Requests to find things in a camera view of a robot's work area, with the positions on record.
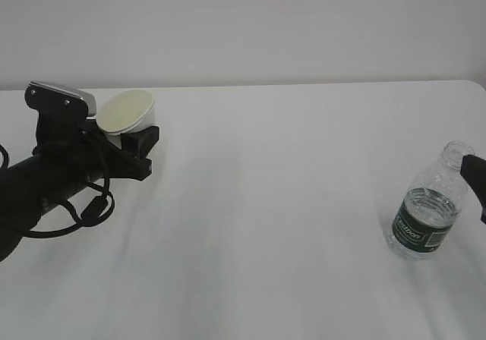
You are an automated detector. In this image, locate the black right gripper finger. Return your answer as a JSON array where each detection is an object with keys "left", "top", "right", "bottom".
[{"left": 460, "top": 155, "right": 486, "bottom": 223}]

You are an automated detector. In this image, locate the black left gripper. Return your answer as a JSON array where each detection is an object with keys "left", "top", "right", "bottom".
[{"left": 33, "top": 116, "right": 159, "bottom": 182}]

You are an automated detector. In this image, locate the white paper cup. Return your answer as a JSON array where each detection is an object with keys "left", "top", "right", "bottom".
[{"left": 96, "top": 89, "right": 155, "bottom": 148}]

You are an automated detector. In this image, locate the clear water bottle green label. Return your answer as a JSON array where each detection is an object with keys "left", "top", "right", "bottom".
[{"left": 387, "top": 141, "right": 475, "bottom": 260}]

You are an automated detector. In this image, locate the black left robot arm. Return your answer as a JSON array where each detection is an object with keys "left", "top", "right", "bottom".
[{"left": 1, "top": 120, "right": 160, "bottom": 259}]

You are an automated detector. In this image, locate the black left camera cable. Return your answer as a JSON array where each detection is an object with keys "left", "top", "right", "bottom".
[{"left": 0, "top": 127, "right": 115, "bottom": 240}]

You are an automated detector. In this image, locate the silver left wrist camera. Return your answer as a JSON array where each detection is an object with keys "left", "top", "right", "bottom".
[{"left": 24, "top": 80, "right": 96, "bottom": 122}]

